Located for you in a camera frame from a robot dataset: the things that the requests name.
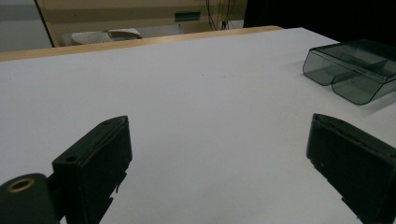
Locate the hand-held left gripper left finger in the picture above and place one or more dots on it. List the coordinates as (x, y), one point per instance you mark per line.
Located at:
(93, 161)

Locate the wooden table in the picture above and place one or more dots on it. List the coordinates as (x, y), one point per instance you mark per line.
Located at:
(124, 44)

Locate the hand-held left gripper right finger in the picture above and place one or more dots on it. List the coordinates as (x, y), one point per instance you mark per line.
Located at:
(358, 168)

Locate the clear grey compartment box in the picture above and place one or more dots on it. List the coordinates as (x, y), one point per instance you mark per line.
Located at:
(348, 88)

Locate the white cabinet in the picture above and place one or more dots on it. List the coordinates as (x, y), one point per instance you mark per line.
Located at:
(18, 31)

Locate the light wooden desk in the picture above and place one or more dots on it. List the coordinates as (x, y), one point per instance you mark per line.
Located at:
(124, 14)

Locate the black curtain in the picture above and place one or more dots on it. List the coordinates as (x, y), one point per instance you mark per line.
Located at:
(311, 12)

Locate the white chair base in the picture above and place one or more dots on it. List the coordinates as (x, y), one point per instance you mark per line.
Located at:
(90, 37)

